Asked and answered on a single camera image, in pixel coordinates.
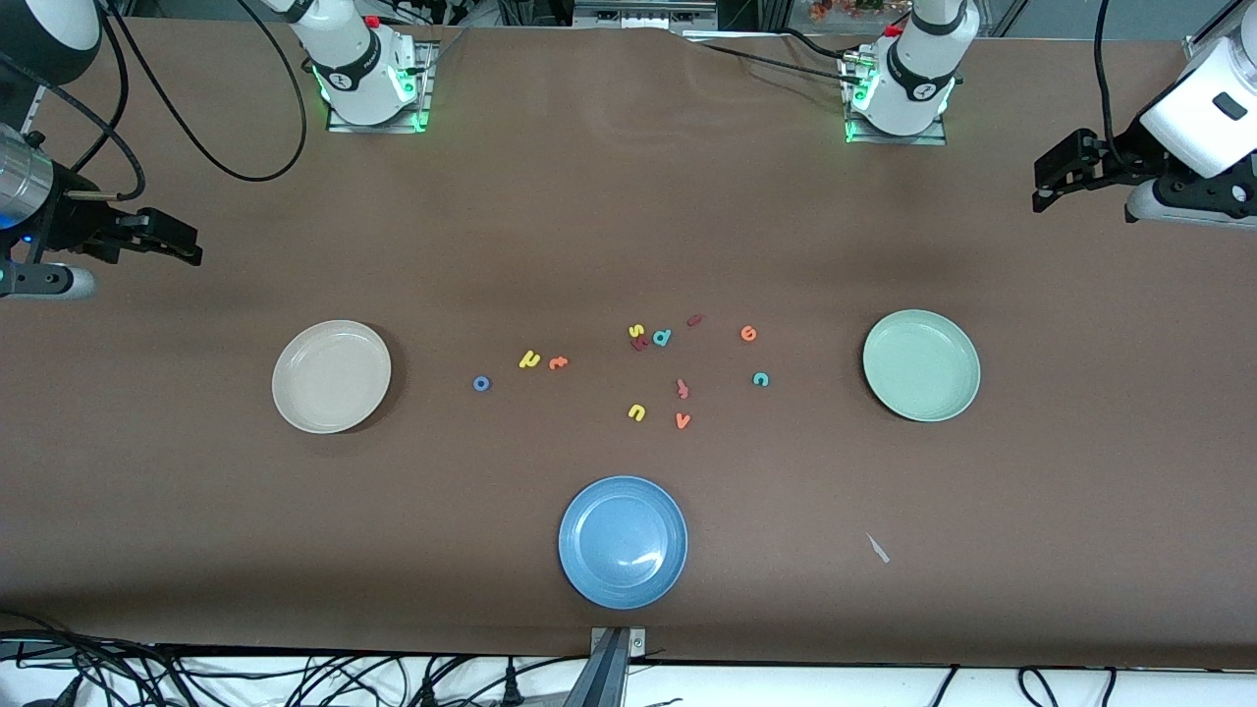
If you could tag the orange flowers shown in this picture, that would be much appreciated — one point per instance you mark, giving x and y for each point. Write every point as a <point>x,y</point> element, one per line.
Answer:
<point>854,8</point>

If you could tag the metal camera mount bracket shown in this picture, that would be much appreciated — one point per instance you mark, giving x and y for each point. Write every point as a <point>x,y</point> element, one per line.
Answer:
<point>611,678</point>

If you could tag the aluminium frame equipment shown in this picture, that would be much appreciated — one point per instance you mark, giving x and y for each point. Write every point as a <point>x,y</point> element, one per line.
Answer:
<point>643,15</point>

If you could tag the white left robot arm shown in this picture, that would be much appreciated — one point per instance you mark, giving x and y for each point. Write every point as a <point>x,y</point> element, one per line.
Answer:
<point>918,69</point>

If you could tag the blue plate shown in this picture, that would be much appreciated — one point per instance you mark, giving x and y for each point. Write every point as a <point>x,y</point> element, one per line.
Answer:
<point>623,542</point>

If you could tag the aluminium table profile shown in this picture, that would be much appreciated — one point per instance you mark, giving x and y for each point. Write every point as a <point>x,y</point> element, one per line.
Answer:
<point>1200,46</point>

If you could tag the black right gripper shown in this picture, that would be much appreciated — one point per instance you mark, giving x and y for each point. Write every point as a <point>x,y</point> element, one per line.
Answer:
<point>71,222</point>

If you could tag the yellow letter h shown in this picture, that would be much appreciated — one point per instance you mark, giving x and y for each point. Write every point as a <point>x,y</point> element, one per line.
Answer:
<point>529,359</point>

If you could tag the green plate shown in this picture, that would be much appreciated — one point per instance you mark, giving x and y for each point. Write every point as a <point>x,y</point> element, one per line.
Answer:
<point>921,365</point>

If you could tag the white paper scrap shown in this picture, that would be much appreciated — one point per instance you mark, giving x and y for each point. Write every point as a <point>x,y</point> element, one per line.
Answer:
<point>877,548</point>

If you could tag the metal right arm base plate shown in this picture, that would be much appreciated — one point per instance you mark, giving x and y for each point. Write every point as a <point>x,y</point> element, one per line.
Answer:
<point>425,108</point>

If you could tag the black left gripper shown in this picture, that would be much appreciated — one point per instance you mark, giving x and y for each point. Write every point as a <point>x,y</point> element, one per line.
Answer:
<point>1125,162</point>

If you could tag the beige brown plate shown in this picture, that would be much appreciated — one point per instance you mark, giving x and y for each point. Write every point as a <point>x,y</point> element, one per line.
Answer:
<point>331,377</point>

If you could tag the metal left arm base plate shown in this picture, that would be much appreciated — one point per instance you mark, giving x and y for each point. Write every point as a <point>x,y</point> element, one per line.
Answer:
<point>884,139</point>

